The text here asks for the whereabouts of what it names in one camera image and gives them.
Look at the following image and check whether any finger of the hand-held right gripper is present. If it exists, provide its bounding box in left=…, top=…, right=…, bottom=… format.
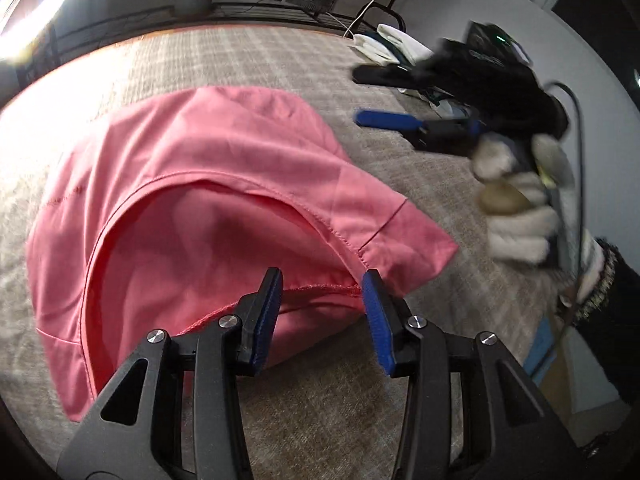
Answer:
left=354, top=109, right=483, bottom=151
left=352, top=62, right=441, bottom=89

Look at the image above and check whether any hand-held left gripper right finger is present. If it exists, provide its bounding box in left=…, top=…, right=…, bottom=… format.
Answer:
left=361, top=269, right=576, bottom=480

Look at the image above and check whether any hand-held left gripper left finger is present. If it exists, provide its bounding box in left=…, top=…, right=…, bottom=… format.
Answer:
left=57, top=267, right=286, bottom=480

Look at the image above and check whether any pink t-shirt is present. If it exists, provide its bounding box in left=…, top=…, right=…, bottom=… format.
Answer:
left=25, top=85, right=461, bottom=423

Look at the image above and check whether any person's right forearm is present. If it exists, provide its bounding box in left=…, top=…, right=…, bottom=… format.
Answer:
left=560, top=237, right=640, bottom=406

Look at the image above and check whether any black metal clothes rack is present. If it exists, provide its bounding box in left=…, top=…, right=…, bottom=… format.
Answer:
left=15, top=0, right=421, bottom=91

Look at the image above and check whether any person's right hand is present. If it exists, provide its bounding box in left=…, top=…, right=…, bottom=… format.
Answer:
left=472, top=135, right=576, bottom=266

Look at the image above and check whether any folded light blue garment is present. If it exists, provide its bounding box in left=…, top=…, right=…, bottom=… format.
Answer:
left=350, top=32, right=401, bottom=67

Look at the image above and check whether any folded white garment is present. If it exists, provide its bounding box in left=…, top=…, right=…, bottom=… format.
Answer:
left=377, top=24, right=436, bottom=66

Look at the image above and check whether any checked beige blanket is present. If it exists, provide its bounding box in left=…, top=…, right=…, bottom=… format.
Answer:
left=0, top=25, right=566, bottom=480

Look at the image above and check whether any window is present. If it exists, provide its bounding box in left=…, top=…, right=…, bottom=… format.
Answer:
left=530, top=0, right=640, bottom=96

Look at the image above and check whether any black curved metal rail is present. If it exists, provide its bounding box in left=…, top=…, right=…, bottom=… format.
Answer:
left=372, top=0, right=408, bottom=33

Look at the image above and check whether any white lamp cable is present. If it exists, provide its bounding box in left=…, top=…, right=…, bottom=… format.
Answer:
left=342, top=0, right=396, bottom=38

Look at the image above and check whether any ring light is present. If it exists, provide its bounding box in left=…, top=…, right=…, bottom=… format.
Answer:
left=0, top=0, right=98, bottom=63

